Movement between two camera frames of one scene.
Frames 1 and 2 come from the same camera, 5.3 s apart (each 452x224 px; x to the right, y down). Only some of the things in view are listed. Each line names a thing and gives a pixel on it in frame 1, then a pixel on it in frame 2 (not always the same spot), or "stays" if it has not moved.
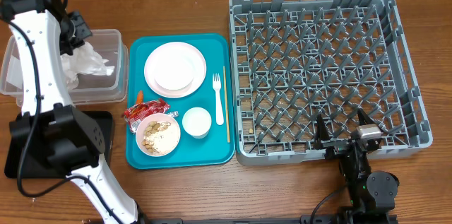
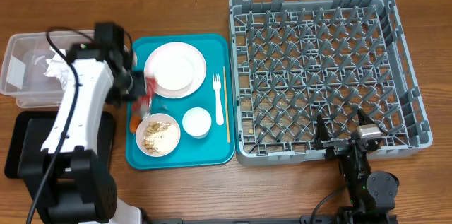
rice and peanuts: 159,138 stays
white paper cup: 197,122 stays
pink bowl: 157,135 stays
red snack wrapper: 134,112 -> 143,101
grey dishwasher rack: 301,54 stays
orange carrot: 140,97 -> 134,121
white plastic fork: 217,85 stays
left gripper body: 77,31 -> 130,85
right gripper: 324,142 stays
